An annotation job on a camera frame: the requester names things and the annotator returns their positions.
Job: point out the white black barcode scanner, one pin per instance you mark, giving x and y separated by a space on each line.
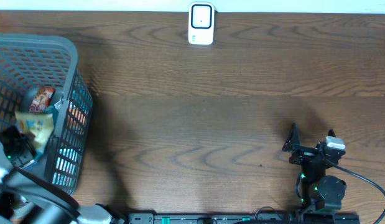
201 21

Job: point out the blue mouthwash bottle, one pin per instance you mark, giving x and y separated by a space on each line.
57 112

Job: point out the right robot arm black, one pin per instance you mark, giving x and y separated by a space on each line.
319 192

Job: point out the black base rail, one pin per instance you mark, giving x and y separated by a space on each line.
262 217

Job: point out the red Top chocolate bar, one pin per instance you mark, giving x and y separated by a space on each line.
41 100

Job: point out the grey plastic shopping basket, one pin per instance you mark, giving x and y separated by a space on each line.
28 62

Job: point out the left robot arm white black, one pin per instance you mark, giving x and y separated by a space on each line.
50 204

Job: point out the yellow snack chip bag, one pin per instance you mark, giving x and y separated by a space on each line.
37 127

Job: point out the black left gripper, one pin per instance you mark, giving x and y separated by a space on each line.
28 152

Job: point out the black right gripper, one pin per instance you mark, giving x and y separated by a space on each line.
292 144

